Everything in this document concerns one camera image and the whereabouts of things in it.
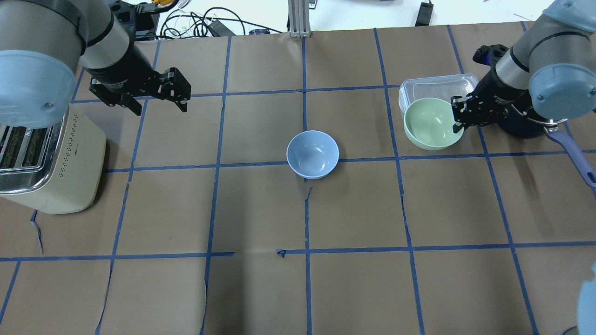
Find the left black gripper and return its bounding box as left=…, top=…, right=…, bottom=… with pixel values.
left=87, top=42, right=191, bottom=116

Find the green bowl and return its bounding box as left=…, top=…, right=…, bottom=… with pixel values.
left=403, top=97, right=464, bottom=151

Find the aluminium frame post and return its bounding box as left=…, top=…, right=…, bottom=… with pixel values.
left=287, top=0, right=312, bottom=38

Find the cream silver toaster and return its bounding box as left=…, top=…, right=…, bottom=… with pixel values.
left=0, top=105, right=107, bottom=214

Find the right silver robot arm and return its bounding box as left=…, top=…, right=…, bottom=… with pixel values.
left=454, top=0, right=595, bottom=335

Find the clear plastic container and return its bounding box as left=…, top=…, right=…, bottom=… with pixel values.
left=398, top=74, right=479, bottom=117

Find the black power adapter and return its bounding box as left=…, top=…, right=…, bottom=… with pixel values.
left=414, top=1, right=434, bottom=26

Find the black power brick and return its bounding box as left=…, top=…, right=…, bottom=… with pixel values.
left=135, top=13, right=160, bottom=41

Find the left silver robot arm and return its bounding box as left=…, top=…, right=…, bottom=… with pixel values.
left=0, top=0, right=191, bottom=128

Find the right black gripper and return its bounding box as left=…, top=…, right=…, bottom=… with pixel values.
left=450, top=70, right=527, bottom=134

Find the blue bowl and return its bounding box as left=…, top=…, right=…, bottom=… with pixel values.
left=286, top=130, right=340, bottom=180

